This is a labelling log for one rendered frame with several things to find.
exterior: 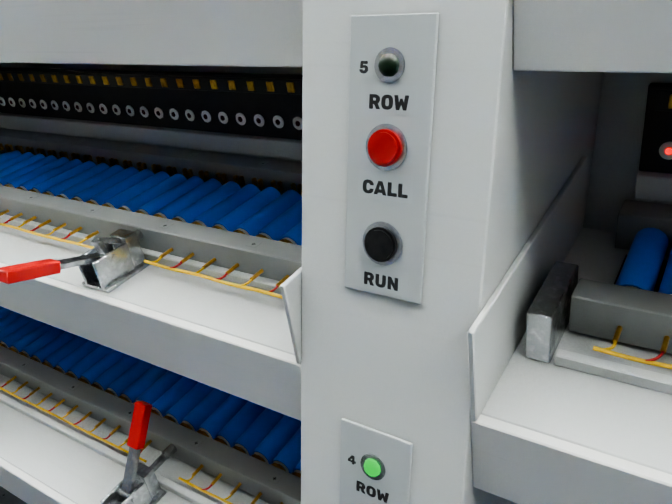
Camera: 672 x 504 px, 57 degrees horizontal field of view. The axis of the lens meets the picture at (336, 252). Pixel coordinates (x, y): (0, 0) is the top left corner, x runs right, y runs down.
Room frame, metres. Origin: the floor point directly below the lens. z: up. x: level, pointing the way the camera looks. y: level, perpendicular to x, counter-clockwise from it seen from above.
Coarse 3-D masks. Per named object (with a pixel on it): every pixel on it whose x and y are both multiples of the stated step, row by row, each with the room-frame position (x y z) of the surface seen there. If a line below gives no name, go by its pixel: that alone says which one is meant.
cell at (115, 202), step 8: (152, 176) 0.54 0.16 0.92; (160, 176) 0.54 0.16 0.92; (168, 176) 0.54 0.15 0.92; (136, 184) 0.53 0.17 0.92; (144, 184) 0.52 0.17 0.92; (152, 184) 0.53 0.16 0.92; (128, 192) 0.51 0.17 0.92; (136, 192) 0.51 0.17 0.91; (112, 200) 0.50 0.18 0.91; (120, 200) 0.50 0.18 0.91; (128, 200) 0.51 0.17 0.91
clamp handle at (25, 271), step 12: (96, 240) 0.40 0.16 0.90; (108, 252) 0.41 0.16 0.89; (24, 264) 0.36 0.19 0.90; (36, 264) 0.36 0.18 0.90; (48, 264) 0.37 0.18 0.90; (60, 264) 0.38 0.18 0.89; (72, 264) 0.38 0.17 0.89; (84, 264) 0.39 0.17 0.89; (0, 276) 0.35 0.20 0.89; (12, 276) 0.35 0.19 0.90; (24, 276) 0.35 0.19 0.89; (36, 276) 0.36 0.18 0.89
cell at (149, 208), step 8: (192, 176) 0.53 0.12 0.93; (184, 184) 0.51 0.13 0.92; (192, 184) 0.51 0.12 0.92; (200, 184) 0.52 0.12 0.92; (168, 192) 0.50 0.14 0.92; (176, 192) 0.50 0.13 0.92; (184, 192) 0.50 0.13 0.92; (152, 200) 0.49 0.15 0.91; (160, 200) 0.49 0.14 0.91; (168, 200) 0.49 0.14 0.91; (144, 208) 0.47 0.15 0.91; (152, 208) 0.48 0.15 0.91; (160, 208) 0.48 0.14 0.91
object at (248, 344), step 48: (192, 144) 0.58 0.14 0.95; (240, 144) 0.55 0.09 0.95; (288, 144) 0.52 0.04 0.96; (0, 240) 0.50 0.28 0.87; (48, 240) 0.49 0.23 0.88; (0, 288) 0.46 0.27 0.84; (48, 288) 0.42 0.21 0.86; (144, 288) 0.39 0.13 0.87; (192, 288) 0.39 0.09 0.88; (288, 288) 0.29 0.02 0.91; (96, 336) 0.41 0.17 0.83; (144, 336) 0.37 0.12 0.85; (192, 336) 0.34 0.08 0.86; (240, 336) 0.33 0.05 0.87; (288, 336) 0.32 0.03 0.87; (240, 384) 0.33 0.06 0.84; (288, 384) 0.31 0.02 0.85
